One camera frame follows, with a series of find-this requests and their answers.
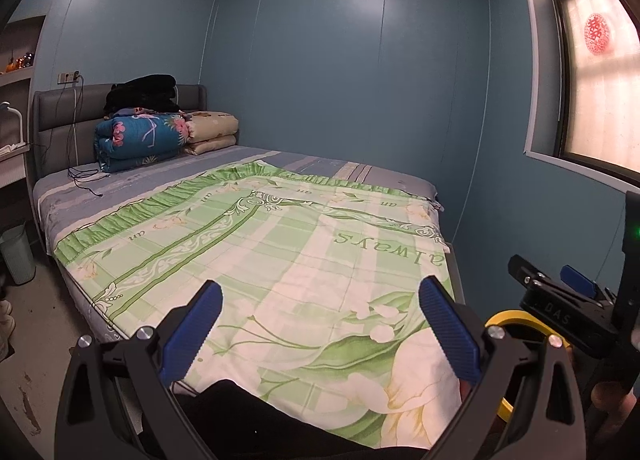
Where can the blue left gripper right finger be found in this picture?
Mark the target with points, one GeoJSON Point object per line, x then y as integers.
{"type": "Point", "coordinates": [457, 329]}

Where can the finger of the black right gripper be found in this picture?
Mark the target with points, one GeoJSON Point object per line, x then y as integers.
{"type": "Point", "coordinates": [526, 274]}

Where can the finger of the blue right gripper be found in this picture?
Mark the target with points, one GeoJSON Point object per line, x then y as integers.
{"type": "Point", "coordinates": [576, 281]}

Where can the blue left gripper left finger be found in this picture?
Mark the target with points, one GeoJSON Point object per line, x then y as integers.
{"type": "Point", "coordinates": [184, 330]}

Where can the yellow rimmed trash bin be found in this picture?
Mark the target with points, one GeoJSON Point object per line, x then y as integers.
{"type": "Point", "coordinates": [522, 326]}

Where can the person's right hand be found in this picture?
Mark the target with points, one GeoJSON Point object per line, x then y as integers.
{"type": "Point", "coordinates": [616, 403]}

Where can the green floral bed quilt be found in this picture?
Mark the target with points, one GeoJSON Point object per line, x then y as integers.
{"type": "Point", "coordinates": [320, 279]}

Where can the grey blue bed sheet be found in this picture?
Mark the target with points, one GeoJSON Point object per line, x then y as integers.
{"type": "Point", "coordinates": [63, 204]}

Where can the green waste basket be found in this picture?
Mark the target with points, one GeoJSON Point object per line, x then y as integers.
{"type": "Point", "coordinates": [16, 252]}

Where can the blue floral folded blanket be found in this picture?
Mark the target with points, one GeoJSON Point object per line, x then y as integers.
{"type": "Point", "coordinates": [135, 137]}

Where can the beige folded pillow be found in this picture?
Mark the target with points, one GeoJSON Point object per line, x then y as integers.
{"type": "Point", "coordinates": [209, 131]}

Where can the red window sticker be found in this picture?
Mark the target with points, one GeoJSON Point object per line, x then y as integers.
{"type": "Point", "coordinates": [597, 34]}

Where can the black clothing pile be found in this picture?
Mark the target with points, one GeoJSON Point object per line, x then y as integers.
{"type": "Point", "coordinates": [142, 92]}

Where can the grey padded headboard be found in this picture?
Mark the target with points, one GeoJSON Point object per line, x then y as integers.
{"type": "Point", "coordinates": [63, 123]}

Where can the white shelf unit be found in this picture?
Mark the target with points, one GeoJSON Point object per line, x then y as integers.
{"type": "Point", "coordinates": [19, 46]}

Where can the wall power socket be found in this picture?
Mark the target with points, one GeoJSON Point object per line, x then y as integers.
{"type": "Point", "coordinates": [65, 78]}

